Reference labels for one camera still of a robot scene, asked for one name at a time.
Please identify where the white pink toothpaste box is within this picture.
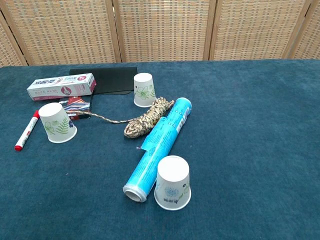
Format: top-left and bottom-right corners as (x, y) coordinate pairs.
(26, 72), (97, 102)

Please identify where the white cup green fern print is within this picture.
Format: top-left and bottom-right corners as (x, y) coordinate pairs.
(38, 102), (78, 144)

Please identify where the red white marker pen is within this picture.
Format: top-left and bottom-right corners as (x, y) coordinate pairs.
(14, 110), (40, 152)

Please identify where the black box with building print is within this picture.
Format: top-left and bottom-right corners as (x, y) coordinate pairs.
(58, 94), (94, 121)

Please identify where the white cup blue flower print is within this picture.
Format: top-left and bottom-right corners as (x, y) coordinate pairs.
(153, 155), (192, 211)

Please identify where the black flat pouch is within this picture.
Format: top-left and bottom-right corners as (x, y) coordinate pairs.
(68, 66), (138, 95)

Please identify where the blue plastic wrap roll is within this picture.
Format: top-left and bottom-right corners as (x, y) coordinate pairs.
(122, 97), (193, 203)

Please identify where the white cup green flower print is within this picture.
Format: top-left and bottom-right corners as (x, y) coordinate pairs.
(133, 72), (157, 108)

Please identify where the dark teal table cloth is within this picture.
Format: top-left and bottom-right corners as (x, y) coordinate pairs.
(0, 59), (320, 240)

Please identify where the braided beige rope bundle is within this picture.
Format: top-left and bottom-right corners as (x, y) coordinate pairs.
(71, 96), (175, 140)

